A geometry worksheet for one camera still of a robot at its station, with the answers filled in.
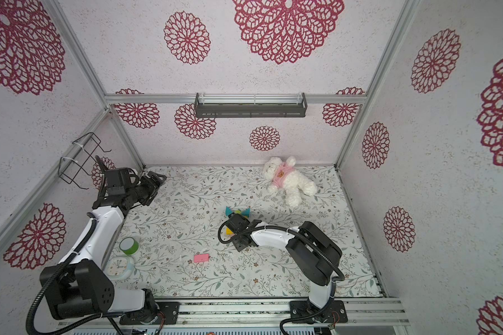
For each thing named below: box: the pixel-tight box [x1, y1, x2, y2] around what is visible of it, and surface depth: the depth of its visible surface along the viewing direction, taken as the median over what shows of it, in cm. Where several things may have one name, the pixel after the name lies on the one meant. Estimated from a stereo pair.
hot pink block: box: [193, 253, 210, 264], surface depth 88 cm
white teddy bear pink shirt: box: [262, 156, 318, 207], surface depth 107 cm
